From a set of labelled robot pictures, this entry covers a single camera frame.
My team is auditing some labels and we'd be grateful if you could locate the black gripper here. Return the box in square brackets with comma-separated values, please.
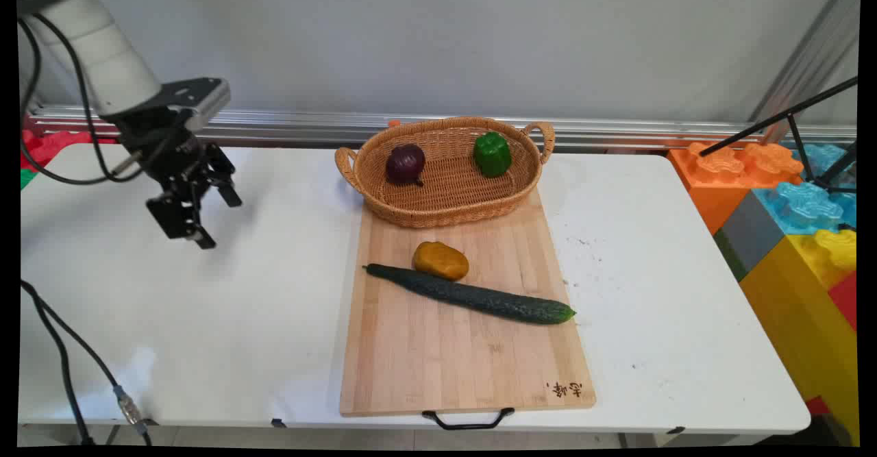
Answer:
[113, 104, 243, 251]

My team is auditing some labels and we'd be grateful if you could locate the dark green cucumber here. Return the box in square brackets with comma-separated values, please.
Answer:
[363, 263, 577, 325]

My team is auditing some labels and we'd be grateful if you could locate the red studded toy block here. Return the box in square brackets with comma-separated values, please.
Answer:
[20, 129, 119, 171]

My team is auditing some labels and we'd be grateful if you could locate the purple toy onion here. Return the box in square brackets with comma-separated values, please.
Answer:
[385, 143, 427, 186]

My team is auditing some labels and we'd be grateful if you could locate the woven wicker basket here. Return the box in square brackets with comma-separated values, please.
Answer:
[334, 116, 556, 230]

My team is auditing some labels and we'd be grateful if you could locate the yellow-brown toy potato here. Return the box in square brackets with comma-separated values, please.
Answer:
[412, 241, 471, 282]

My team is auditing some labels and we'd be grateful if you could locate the green toy bell pepper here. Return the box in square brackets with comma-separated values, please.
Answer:
[473, 132, 512, 177]

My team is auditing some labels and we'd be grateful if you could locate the bamboo cutting board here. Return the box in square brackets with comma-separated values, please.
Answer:
[338, 190, 597, 432]

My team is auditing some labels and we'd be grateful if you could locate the orange toy building block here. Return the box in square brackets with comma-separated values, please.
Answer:
[667, 141, 804, 236]

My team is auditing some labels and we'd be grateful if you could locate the grey toy building block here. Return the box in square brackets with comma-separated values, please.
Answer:
[713, 189, 786, 282]

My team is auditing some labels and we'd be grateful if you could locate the blue toy building block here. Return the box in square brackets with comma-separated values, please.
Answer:
[752, 143, 858, 236]

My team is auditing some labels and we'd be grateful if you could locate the yellow toy building block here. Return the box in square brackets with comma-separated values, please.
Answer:
[739, 227, 861, 445]

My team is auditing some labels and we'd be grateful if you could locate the black tripod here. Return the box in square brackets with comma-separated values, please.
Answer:
[698, 76, 859, 195]

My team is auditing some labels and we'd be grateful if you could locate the red block beside yellow block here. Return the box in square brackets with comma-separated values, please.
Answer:
[827, 271, 858, 332]

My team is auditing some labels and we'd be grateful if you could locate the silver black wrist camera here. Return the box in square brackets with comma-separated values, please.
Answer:
[146, 77, 232, 134]

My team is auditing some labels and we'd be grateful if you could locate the plain black cable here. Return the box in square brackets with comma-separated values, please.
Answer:
[18, 17, 146, 445]

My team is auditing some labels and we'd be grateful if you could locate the black cable with metal connector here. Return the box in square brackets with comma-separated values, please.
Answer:
[19, 13, 153, 445]

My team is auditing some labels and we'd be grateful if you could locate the aluminium rail along wall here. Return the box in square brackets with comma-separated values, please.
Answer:
[24, 104, 858, 149]

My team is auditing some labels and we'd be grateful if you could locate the diagonal aluminium frame post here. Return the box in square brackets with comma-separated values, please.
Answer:
[750, 0, 861, 144]

